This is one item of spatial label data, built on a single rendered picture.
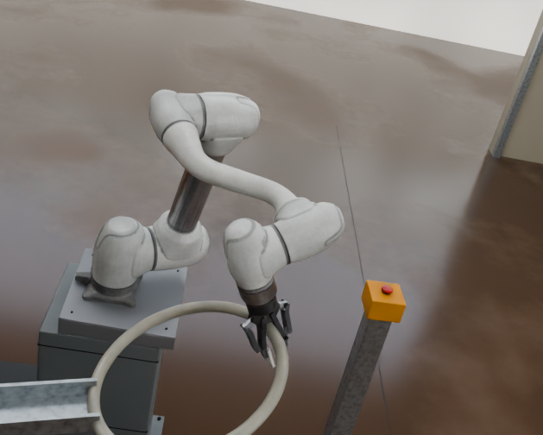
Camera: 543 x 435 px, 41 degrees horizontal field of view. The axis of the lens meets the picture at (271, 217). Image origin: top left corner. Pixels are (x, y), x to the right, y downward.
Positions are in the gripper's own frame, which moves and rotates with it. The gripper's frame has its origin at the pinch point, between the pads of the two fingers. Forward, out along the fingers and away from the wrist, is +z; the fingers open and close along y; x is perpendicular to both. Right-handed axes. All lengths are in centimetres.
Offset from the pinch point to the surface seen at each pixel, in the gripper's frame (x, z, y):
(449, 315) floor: -116, 184, -153
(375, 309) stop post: -25, 36, -47
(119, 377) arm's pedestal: -63, 42, 34
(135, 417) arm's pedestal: -61, 61, 35
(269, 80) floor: -459, 179, -236
